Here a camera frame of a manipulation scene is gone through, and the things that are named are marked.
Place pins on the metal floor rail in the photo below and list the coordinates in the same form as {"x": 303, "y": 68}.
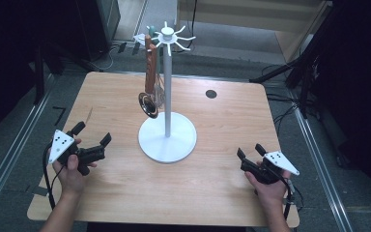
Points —
{"x": 322, "y": 167}
{"x": 13, "y": 145}

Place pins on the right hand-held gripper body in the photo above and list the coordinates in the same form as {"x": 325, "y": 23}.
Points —
{"x": 280, "y": 161}

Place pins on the black tripod stand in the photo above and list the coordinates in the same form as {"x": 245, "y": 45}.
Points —
{"x": 302, "y": 71}

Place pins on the person's right hand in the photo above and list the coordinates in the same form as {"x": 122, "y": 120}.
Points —
{"x": 272, "y": 193}

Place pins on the white utensil rack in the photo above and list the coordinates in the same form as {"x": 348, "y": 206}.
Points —
{"x": 167, "y": 138}

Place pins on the dark cabinet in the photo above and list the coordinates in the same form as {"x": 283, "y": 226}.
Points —
{"x": 99, "y": 25}

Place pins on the white paper tag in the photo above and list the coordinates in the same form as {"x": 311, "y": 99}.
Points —
{"x": 139, "y": 38}

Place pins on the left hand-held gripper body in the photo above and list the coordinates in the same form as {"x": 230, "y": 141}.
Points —
{"x": 61, "y": 146}

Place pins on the black round table grommet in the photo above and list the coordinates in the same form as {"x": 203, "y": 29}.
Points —
{"x": 211, "y": 94}

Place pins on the person's left hand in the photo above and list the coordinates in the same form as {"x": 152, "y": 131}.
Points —
{"x": 71, "y": 180}

